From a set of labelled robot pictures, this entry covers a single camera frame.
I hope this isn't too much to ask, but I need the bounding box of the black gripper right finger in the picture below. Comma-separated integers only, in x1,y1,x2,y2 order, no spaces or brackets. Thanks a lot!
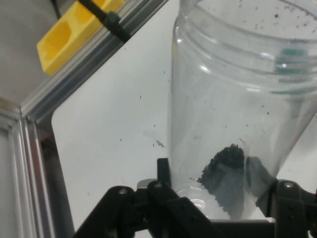
246,156,317,238

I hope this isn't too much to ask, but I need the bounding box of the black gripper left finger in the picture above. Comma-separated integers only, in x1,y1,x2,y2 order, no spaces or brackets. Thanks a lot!
74,158,216,238

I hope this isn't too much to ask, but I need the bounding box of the black seed pile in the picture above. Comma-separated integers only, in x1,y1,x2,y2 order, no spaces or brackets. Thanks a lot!
197,143,246,219

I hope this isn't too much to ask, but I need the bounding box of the clear plastic jar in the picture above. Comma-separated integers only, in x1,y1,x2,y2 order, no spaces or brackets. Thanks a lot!
168,0,317,222

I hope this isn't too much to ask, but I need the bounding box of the spice bottle with green cap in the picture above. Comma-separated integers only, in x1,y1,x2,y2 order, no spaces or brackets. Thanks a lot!
272,48,308,95

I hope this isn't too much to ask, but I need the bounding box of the yellow plastic block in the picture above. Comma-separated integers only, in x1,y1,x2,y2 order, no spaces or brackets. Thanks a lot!
36,0,126,76

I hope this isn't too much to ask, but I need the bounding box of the aluminium frame rail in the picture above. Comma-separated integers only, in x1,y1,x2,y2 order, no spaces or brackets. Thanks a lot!
0,99,75,238
19,0,169,122

